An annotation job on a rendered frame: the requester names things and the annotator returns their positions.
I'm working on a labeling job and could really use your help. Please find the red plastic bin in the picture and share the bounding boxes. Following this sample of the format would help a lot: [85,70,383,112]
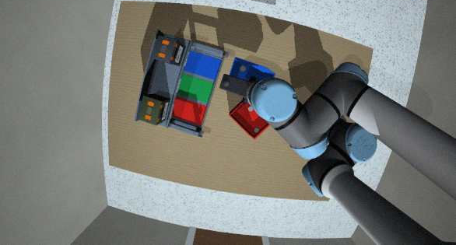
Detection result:
[230,100,269,139]

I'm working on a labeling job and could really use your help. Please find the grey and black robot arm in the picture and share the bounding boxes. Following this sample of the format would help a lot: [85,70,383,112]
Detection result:
[219,62,456,245]

